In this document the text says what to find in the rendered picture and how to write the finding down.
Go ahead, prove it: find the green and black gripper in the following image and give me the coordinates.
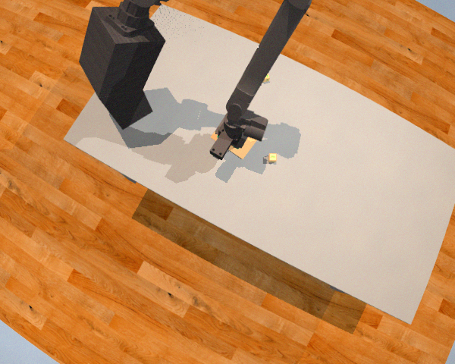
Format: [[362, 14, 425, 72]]
[[215, 118, 248, 149]]

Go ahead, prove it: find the orange flat mat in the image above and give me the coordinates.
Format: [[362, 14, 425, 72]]
[[211, 133, 256, 159]]

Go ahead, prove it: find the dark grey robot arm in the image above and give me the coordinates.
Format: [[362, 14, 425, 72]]
[[105, 0, 312, 160]]

